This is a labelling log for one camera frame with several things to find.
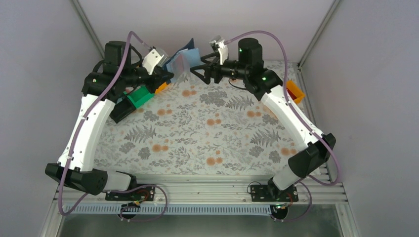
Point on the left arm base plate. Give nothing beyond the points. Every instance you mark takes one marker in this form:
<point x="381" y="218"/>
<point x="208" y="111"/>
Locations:
<point x="142" y="192"/>

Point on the green plastic bin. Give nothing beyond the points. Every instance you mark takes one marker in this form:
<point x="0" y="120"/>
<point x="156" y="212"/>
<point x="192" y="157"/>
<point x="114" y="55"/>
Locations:
<point x="138" y="97"/>

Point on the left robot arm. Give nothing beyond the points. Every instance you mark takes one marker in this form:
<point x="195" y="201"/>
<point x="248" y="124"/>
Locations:
<point x="103" y="97"/>

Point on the orange plastic bin right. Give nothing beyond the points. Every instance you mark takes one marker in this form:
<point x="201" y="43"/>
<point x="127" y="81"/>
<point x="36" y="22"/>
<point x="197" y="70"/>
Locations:
<point x="295" y="92"/>

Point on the aluminium rail frame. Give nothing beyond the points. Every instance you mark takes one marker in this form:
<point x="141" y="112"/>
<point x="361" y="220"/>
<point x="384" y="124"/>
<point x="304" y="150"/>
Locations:
<point x="232" y="189"/>

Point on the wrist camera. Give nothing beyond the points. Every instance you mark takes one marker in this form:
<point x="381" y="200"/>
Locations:
<point x="220" y="48"/>
<point x="155" y="58"/>

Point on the blue leather card holder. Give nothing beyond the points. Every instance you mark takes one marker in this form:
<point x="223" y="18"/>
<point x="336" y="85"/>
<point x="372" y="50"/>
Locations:
<point x="181" y="62"/>

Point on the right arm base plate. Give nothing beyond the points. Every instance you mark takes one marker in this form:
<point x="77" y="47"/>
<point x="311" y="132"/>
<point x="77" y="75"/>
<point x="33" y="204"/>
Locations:
<point x="266" y="193"/>

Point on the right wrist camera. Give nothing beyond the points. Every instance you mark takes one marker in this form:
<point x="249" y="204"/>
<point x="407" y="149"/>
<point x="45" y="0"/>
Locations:
<point x="220" y="48"/>

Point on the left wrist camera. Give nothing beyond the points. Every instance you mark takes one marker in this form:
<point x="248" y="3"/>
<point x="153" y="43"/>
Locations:
<point x="155" y="58"/>

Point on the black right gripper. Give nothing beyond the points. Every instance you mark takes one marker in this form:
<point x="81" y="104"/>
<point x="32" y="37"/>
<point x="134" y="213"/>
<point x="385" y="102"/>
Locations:
<point x="213" y="71"/>

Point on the orange plastic bin left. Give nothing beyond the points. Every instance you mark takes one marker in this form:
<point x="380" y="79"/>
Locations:
<point x="161" y="88"/>

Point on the orange plastic bin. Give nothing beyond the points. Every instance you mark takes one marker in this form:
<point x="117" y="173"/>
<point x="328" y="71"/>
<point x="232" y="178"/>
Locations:
<point x="295" y="92"/>
<point x="161" y="88"/>

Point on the black plastic bin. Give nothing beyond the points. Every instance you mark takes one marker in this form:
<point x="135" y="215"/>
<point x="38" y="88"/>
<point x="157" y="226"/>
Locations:
<point x="122" y="110"/>

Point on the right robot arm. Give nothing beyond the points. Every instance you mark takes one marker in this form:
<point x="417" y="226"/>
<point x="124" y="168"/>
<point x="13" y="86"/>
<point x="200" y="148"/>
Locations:
<point x="313" y="146"/>

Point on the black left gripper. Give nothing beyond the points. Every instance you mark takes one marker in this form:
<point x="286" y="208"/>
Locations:
<point x="159" y="78"/>

